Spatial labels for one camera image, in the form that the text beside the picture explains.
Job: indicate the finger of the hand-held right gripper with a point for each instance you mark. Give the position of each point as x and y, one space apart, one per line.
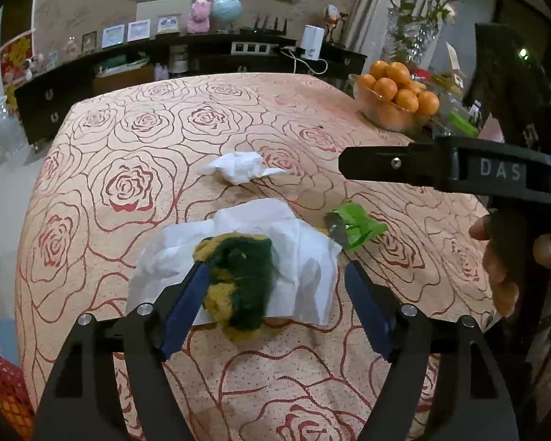
385 165

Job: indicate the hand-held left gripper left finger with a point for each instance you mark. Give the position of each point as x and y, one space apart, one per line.
186 312

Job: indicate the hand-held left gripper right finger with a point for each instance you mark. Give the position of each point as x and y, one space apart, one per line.
369 308

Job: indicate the green and yellow scrub sponge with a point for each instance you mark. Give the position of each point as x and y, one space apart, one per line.
243 275

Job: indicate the red plastic mesh basket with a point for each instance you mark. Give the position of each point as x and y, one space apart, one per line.
4 386

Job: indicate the person's right hand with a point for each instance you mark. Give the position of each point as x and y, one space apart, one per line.
498 275

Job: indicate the pink paper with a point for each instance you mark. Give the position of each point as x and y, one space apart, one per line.
492 131

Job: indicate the green packet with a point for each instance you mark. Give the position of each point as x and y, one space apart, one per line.
463 124

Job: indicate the glass fruit bowl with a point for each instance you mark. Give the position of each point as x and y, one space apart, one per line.
367 110

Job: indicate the green snack wrapper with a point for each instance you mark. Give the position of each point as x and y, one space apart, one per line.
360 223

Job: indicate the pile of oranges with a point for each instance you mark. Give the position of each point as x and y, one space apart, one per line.
395 87

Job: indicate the flat white tissue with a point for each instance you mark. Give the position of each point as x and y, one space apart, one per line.
294 248

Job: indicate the beige paper card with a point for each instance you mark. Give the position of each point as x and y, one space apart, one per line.
454 62

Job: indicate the glass vase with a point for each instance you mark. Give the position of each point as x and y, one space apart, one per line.
424 43

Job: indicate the white box-shaped device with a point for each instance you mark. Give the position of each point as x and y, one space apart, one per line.
313 42

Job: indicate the crumpled white tissue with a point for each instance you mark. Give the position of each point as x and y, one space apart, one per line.
236 165

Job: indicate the white and red figurine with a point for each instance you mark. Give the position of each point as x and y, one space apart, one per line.
335 20

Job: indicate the beige fringed curtain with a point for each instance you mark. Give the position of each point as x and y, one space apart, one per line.
372 4

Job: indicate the grey power strip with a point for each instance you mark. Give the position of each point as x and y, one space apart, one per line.
252 47

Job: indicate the black router with antennas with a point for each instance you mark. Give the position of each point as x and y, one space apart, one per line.
264 31

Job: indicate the light blue cloth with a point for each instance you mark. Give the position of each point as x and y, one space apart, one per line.
2 342

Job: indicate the light blue globe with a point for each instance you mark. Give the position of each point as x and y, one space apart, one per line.
226 10

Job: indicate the white jar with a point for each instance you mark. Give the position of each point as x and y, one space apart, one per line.
179 60

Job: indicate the pink plush toy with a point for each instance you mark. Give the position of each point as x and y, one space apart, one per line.
199 16

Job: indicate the brown box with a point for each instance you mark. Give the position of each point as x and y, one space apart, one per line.
119 80

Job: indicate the small white bottles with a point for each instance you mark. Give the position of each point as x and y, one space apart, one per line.
160 72

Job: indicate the large clear water bottle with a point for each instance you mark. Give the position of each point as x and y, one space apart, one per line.
7 128

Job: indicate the green box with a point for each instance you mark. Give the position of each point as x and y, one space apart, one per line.
119 62

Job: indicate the dark wooden cabinet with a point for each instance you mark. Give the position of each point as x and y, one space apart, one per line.
41 96

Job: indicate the white board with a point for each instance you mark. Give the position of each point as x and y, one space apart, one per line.
156 7

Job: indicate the small clear ornament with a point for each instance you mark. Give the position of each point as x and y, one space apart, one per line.
51 60

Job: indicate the glass dome ornament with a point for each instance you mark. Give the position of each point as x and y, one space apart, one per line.
71 48

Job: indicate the small doll figurine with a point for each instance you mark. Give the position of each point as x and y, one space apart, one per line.
34 63

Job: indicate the picture frame with clouds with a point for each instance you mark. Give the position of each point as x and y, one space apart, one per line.
168 24

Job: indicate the pink-edged picture frame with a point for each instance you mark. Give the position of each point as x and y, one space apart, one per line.
139 31

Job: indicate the blue-edged picture frame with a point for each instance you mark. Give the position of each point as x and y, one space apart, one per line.
113 36

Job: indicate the dark picture frame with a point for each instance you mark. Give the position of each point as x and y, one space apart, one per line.
89 41

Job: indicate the red floral wall hanging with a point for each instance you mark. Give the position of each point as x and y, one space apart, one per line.
13 64

